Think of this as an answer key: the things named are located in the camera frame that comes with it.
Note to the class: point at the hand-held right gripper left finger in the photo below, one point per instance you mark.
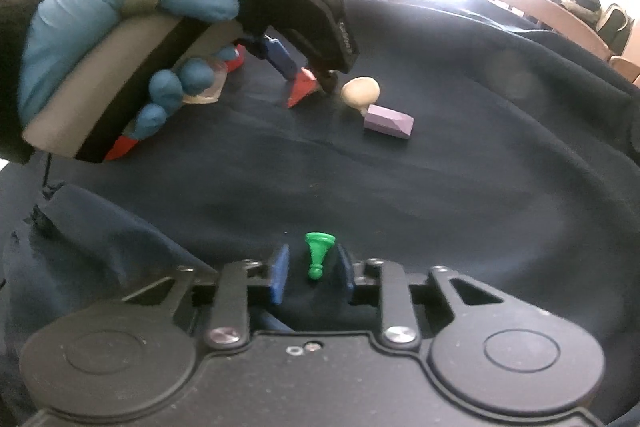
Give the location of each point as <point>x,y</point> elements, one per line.
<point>280,272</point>

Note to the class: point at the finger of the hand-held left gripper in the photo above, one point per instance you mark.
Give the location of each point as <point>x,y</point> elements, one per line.
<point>340,42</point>
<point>280,57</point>

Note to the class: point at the red triangular block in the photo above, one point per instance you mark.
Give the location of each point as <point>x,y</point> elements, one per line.
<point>301,91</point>

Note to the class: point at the backpack on chair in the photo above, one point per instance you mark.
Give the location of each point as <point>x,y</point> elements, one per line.
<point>600,14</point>

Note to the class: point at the green pawn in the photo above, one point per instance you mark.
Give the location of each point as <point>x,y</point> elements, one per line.
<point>317,254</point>

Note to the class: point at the clear plastic piece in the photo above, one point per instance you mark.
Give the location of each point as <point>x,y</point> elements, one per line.
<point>207,89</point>

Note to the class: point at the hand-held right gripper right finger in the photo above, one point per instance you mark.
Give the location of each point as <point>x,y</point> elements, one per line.
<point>345,274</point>

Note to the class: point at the purple block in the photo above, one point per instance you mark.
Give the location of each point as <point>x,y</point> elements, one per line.
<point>387,123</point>

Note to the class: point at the cream toy mushroom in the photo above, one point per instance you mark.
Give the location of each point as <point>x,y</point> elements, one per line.
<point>359,93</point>

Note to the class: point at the person's left hand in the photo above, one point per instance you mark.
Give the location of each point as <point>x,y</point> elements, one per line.
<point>65,22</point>

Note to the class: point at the dark blue cloth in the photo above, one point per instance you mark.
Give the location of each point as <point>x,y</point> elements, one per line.
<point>350,187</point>

